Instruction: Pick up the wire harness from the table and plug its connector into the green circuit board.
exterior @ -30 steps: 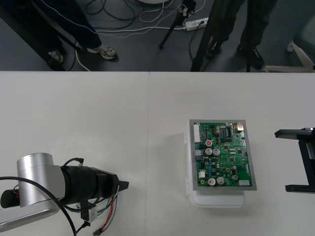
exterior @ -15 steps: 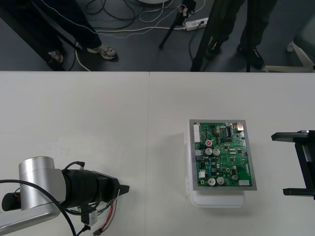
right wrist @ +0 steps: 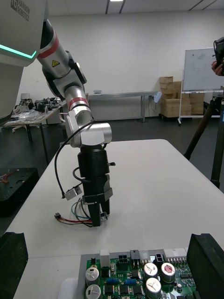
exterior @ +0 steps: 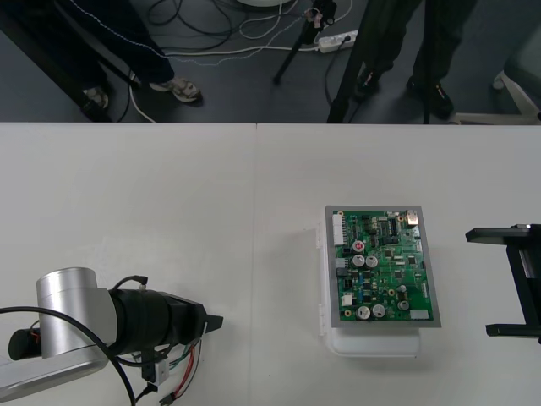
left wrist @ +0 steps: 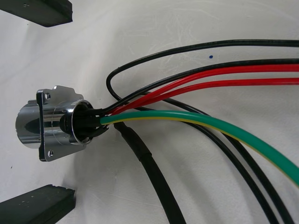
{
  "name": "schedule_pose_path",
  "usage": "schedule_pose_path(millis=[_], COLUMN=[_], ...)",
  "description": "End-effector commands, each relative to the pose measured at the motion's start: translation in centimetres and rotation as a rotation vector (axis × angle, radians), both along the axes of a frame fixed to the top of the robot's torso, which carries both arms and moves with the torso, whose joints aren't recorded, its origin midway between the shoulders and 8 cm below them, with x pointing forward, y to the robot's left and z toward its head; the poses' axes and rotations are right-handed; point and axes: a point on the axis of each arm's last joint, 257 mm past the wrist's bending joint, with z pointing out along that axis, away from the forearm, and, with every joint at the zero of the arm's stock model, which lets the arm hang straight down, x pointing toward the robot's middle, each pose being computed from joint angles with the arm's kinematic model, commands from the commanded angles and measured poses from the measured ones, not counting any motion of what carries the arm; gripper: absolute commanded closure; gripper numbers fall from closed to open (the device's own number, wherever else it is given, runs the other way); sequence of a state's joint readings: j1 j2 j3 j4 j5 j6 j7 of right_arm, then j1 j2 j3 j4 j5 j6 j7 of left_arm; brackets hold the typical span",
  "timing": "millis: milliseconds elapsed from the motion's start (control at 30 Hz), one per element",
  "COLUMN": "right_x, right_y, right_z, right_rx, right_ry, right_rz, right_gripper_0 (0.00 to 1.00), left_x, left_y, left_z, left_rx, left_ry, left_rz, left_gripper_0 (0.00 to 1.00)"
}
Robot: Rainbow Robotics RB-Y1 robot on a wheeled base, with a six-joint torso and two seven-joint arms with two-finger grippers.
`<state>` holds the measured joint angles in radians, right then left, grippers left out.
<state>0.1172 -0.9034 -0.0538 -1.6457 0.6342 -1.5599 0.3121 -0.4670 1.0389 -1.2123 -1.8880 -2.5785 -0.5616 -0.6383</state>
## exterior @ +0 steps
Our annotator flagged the small black tripod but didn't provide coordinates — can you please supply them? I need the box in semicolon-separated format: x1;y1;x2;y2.
272;0;339;85

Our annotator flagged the large black tripod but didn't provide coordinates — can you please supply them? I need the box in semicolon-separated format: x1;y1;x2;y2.
326;0;433;124

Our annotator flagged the pale chair with white base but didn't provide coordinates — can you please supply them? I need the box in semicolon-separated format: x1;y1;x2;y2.
454;36;541;126

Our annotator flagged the pale grey left wrist camera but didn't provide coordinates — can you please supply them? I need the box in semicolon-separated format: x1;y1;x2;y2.
141;349;171;387

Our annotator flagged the green circuit board grey frame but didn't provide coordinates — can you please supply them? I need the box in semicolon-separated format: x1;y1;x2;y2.
324;205;444;330

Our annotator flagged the person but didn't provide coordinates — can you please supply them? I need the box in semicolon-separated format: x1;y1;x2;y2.
354;0;456;120
50;0;204;109

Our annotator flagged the black left wrist camera cable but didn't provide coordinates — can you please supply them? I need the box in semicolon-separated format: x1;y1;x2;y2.
0;274;170;406

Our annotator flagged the black slanted stand leg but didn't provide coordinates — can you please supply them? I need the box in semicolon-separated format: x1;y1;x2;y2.
0;0;113;123

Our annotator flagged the red black green cable bundle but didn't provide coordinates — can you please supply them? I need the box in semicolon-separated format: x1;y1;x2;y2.
158;337;205;406

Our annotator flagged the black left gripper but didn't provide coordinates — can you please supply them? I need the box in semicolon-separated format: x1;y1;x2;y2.
164;293;225;350

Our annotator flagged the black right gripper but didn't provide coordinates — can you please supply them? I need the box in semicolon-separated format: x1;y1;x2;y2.
464;222;541;338

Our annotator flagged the white power strip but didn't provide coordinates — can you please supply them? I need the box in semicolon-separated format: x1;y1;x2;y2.
317;29;360;54

